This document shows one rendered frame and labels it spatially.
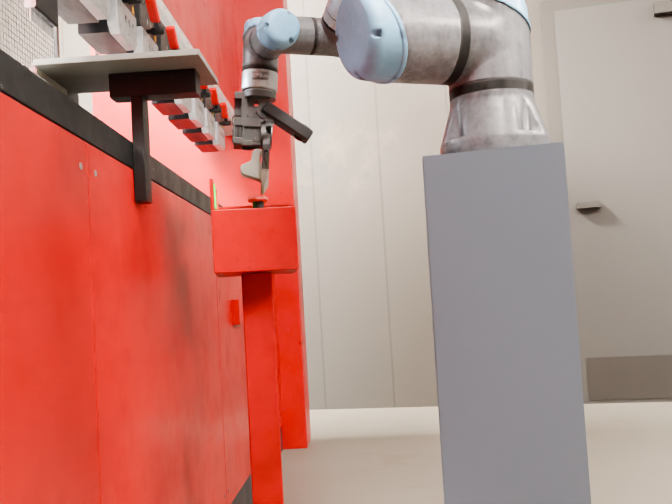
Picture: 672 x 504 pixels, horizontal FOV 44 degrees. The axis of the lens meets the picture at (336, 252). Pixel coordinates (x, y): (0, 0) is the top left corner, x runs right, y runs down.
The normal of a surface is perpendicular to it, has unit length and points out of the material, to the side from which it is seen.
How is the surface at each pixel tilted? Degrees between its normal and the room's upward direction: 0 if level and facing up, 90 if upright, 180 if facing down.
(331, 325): 90
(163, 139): 90
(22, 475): 90
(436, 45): 114
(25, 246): 90
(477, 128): 73
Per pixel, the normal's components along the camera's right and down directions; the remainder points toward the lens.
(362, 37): -0.90, 0.14
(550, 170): -0.25, -0.05
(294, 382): -0.03, -0.06
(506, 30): 0.35, -0.08
